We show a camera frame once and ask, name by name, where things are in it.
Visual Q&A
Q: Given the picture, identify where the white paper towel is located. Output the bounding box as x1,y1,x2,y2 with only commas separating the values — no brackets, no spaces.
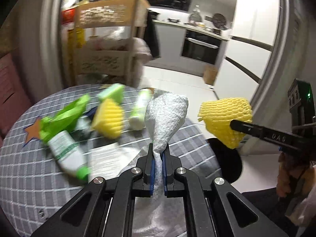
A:
132,90,189,236

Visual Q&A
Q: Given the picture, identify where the person's right hand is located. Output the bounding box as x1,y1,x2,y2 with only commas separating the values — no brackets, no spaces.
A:
276,152,315,198

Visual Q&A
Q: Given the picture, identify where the pink plastic stool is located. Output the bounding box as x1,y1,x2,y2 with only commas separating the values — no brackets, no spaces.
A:
0,54,32,139

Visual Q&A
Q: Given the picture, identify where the green sponge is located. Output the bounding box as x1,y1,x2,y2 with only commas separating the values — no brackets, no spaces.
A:
98,83,125,104

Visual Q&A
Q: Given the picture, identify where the white green bottle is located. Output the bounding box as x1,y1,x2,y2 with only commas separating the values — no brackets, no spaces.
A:
48,131,90,182

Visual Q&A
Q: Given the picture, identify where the white blue paper box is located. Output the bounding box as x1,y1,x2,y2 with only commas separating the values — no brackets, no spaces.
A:
87,143,140,181

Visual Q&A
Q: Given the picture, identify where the white refrigerator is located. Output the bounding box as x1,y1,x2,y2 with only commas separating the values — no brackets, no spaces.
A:
214,0,280,101

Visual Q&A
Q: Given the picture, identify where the yellow foam fruit net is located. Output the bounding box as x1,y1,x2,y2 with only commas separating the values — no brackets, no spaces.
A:
198,97,252,149

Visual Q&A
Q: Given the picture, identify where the beige plastic storage rack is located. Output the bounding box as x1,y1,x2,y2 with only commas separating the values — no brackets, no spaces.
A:
72,0,152,87

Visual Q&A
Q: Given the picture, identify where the black trash bin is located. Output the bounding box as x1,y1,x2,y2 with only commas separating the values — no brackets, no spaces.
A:
207,138,243,183

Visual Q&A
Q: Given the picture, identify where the yellow sponge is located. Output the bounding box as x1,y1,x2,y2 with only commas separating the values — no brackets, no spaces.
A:
91,98,124,139

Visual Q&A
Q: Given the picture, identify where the black hanging bag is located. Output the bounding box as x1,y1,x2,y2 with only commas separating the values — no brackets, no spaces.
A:
143,10,160,59

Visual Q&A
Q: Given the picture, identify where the green paper bag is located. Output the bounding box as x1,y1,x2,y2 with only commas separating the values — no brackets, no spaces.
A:
39,94,90,143

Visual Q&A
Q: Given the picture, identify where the grey checked tablecloth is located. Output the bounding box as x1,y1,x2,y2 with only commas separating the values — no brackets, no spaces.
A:
1,85,222,236

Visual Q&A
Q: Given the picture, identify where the cardboard box on floor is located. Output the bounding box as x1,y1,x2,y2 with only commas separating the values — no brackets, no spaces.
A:
203,65,218,86

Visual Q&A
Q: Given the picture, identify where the black built-in oven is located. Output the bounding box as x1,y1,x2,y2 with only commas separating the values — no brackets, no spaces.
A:
182,30,222,65

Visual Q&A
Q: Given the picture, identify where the green drink bottle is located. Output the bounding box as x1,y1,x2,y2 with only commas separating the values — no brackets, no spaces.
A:
129,88,154,131

